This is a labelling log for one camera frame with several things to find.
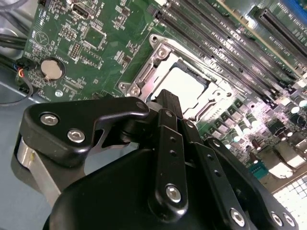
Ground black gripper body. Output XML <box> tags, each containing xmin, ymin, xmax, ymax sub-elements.
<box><xmin>42</xmin><ymin>147</ymin><xmax>227</xmax><ymax>230</ymax></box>

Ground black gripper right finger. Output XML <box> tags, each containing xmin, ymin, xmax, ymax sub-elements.
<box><xmin>177</xmin><ymin>95</ymin><xmax>301</xmax><ymax>230</ymax></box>

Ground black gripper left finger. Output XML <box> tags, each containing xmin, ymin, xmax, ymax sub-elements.
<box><xmin>14</xmin><ymin>90</ymin><xmax>190</xmax><ymax>216</ymax></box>

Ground metal socket cover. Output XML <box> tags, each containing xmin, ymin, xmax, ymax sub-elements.
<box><xmin>134</xmin><ymin>40</ymin><xmax>237</xmax><ymax>120</ymax></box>

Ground silver CPU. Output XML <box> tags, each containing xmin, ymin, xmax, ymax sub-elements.
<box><xmin>148</xmin><ymin>64</ymin><xmax>216</xmax><ymax>115</ymax></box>

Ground thin metal locking lever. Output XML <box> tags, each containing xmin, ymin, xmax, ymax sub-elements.
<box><xmin>165</xmin><ymin>42</ymin><xmax>221</xmax><ymax>77</ymax></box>

